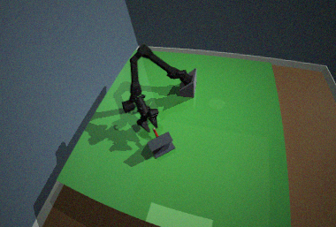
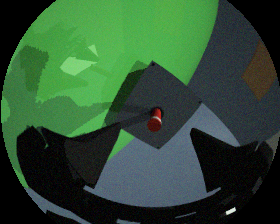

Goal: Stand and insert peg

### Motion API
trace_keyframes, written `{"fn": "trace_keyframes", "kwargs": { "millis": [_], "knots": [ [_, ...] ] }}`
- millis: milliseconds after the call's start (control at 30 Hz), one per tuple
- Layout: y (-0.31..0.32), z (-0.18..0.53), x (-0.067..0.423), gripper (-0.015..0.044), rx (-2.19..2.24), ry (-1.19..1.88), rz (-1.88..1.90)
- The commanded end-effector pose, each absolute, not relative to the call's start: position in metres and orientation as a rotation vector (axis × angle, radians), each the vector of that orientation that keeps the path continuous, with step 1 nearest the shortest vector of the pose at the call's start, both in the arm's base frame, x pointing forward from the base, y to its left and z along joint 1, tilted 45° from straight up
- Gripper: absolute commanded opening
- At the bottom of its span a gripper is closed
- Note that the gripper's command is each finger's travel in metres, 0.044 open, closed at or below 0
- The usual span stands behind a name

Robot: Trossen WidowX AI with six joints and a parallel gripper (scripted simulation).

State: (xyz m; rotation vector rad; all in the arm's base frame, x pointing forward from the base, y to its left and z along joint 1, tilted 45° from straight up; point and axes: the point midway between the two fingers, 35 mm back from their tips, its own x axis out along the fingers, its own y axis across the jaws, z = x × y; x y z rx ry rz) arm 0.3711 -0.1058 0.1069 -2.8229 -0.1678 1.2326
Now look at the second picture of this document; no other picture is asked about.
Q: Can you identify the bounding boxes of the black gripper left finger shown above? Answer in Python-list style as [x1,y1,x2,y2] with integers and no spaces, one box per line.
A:
[41,122,121,189]

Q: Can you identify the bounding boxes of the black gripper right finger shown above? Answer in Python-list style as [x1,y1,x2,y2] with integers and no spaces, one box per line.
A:
[190,128,259,193]

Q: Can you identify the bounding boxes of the dark grey square panel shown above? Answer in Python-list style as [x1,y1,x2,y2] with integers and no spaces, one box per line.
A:
[114,61,202,149]

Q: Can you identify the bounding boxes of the red peg with grey band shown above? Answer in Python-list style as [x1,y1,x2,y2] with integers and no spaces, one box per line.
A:
[147,108,161,132]

